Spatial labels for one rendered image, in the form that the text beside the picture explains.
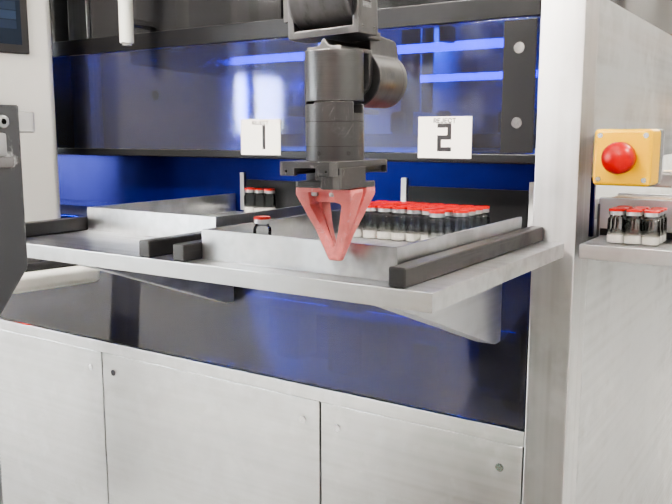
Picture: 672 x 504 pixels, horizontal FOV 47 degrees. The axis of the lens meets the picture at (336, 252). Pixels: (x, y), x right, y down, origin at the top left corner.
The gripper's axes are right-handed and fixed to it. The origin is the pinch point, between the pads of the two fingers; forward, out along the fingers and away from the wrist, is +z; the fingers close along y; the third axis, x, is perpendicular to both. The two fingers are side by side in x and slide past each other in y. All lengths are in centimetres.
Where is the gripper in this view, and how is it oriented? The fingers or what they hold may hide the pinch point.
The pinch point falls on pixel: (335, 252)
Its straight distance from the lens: 77.1
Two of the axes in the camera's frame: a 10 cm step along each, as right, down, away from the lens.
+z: 0.1, 9.9, 1.5
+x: -8.4, -0.7, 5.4
